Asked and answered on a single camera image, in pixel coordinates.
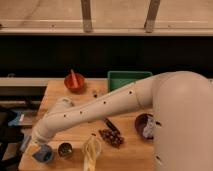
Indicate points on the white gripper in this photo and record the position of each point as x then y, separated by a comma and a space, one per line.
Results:
36, 138

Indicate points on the blue sponge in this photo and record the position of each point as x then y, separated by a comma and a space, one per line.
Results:
41, 155

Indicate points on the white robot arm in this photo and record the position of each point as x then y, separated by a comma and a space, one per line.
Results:
182, 103

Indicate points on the blue plastic cup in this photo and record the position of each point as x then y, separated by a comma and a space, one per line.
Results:
50, 153

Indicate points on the small metal cup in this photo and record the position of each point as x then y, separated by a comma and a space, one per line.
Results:
65, 150

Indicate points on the black bag with blue item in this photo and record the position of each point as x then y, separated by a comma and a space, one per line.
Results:
9, 134

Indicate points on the pink spoon in bowl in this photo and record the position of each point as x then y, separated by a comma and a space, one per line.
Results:
75, 81

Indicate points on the red bowl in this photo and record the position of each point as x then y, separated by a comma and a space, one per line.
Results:
68, 81

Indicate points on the green plastic tray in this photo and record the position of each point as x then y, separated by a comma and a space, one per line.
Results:
117, 79

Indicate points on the purple bowl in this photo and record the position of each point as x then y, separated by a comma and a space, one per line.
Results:
140, 123

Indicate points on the crumpled grey cloth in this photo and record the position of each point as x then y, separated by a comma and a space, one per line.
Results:
148, 131

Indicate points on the black handled knife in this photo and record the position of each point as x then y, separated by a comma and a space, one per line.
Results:
111, 125

